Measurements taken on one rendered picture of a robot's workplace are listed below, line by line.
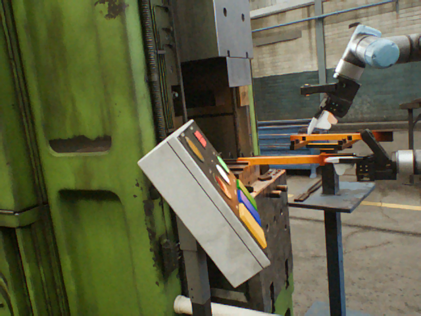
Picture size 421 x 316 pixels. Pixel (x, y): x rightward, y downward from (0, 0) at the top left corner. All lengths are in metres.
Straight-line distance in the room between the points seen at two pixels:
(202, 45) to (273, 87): 8.67
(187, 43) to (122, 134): 0.37
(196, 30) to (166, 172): 0.68
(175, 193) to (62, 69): 0.76
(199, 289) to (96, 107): 0.64
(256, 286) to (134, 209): 0.52
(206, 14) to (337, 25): 8.06
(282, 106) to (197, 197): 9.17
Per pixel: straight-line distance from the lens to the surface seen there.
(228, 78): 1.23
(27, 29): 1.34
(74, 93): 1.27
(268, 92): 9.93
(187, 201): 0.63
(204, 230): 0.65
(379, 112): 8.94
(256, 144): 1.83
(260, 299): 1.38
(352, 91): 1.23
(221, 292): 1.46
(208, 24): 1.21
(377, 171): 1.26
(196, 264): 0.85
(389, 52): 1.11
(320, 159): 1.27
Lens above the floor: 1.27
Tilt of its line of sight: 10 degrees down
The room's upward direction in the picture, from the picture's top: 7 degrees counter-clockwise
